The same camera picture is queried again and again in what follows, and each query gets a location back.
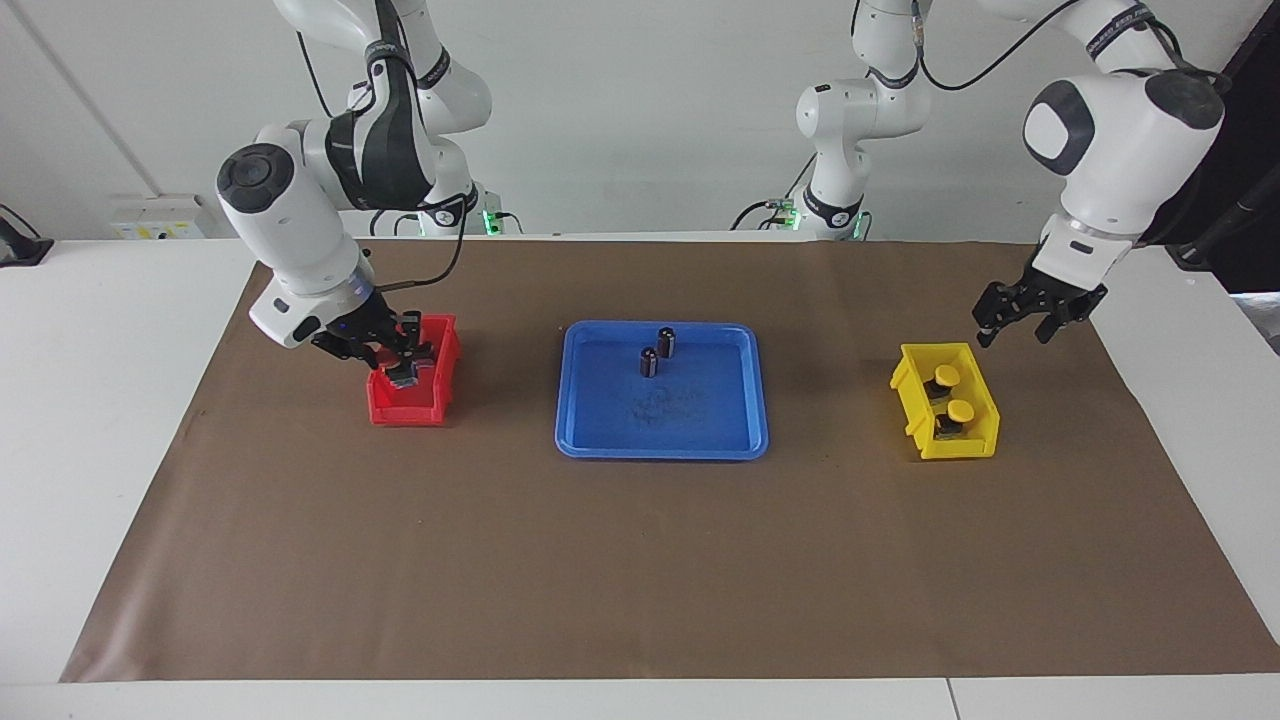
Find black device at table edge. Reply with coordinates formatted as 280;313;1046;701
0;204;54;268

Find red plastic bin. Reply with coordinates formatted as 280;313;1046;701
366;314;462;427

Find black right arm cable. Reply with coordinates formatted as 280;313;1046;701
296;30;474;295

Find black right base cable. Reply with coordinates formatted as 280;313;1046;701
369;195;424;239

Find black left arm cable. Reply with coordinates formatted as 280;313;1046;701
912;0;1234;94

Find black stand equipment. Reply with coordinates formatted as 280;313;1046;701
1140;5;1280;294

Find yellow plastic bin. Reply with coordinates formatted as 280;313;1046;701
889;342;1001;461

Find white wall socket box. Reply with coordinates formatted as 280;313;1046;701
109;194;207;240

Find blue plastic tray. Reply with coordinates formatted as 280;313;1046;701
555;320;770;461

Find brown paper table mat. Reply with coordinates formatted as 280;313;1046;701
58;237;1280;684

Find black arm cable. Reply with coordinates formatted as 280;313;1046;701
912;0;1234;94
296;30;474;295

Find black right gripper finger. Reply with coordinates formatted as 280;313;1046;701
375;345;420;387
395;312;434;364

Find black left base cable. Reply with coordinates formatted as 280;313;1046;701
728;155;817;233

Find black base cable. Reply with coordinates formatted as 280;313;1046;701
728;155;817;233
369;195;424;239

